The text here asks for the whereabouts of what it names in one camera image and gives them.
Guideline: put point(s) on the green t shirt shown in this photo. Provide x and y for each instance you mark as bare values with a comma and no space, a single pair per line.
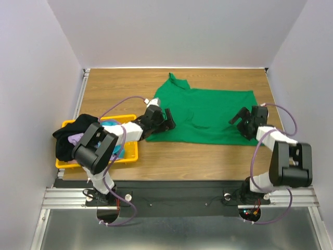
202,115

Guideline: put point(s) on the yellow plastic tray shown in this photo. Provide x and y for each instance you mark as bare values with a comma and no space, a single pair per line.
130,154

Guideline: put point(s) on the left side aluminium rail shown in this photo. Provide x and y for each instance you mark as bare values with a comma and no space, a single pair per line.
81,92

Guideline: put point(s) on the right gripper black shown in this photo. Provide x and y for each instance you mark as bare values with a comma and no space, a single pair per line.
246,122

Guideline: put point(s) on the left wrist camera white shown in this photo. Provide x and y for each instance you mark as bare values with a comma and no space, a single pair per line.
154,101

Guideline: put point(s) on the aluminium frame rail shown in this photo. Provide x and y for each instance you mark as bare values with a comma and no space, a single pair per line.
69,194

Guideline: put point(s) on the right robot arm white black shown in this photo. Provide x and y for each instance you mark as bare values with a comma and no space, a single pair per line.
291,161

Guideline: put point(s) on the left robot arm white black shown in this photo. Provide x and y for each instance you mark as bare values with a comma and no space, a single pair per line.
95,148

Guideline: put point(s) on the teal t shirt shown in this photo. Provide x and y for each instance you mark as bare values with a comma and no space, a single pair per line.
118,149

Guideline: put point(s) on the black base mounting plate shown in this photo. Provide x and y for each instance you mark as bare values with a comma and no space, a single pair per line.
122,207

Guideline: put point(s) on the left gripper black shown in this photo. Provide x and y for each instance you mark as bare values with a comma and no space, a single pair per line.
170,125

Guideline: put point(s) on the black t shirt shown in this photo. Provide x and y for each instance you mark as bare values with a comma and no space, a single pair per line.
63,146

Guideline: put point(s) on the lilac t shirt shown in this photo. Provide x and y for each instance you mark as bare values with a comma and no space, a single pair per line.
74,139

